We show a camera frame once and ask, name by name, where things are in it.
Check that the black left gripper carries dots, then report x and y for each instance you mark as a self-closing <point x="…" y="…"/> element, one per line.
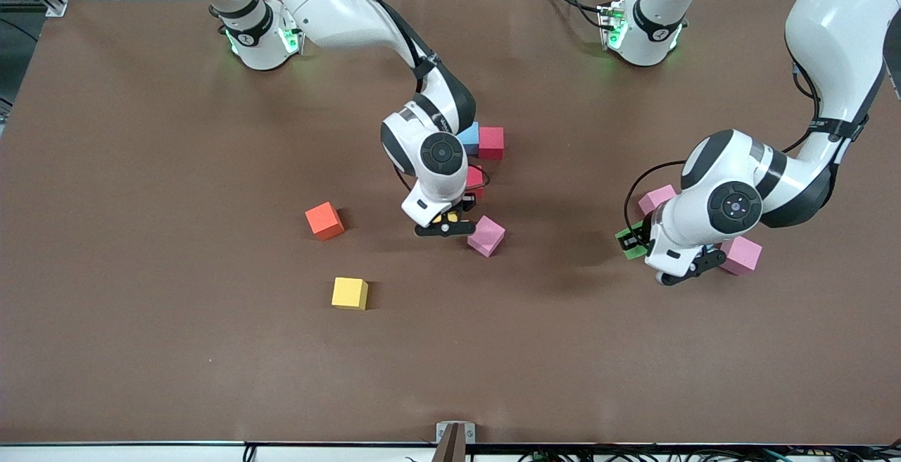
<point x="642" y="234"/>

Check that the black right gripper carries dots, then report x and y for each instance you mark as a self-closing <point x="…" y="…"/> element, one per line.
<point x="467" y="204"/>

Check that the green foam cube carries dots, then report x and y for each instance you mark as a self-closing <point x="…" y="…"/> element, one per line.
<point x="633" y="255"/>

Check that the yellow foam cube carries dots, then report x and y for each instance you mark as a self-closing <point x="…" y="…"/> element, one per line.
<point x="452" y="217"/>
<point x="350" y="293"/>

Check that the red foam cube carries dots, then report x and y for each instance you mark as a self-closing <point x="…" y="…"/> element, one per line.
<point x="475" y="177"/>
<point x="491" y="144"/>

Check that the pink foam cube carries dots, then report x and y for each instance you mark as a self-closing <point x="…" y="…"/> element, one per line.
<point x="745" y="258"/>
<point x="656" y="198"/>
<point x="487" y="236"/>

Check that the blue foam cube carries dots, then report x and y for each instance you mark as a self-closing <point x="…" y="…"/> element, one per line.
<point x="470" y="139"/>

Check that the orange foam cube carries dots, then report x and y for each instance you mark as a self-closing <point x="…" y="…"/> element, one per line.
<point x="324" y="220"/>

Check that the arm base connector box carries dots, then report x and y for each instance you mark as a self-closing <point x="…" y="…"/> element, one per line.
<point x="612" y="25"/>
<point x="292" y="39"/>

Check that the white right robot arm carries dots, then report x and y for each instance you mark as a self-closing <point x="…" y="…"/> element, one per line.
<point x="440" y="187"/>

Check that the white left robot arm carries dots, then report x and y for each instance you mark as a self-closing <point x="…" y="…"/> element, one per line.
<point x="830" y="46"/>

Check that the large table cover sheet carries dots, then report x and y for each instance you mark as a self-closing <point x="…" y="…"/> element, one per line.
<point x="141" y="201"/>

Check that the grey metal table bracket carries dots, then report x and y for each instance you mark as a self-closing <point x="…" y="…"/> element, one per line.
<point x="455" y="434"/>

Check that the white table edge rail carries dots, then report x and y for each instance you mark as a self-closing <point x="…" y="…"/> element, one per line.
<point x="105" y="455"/>

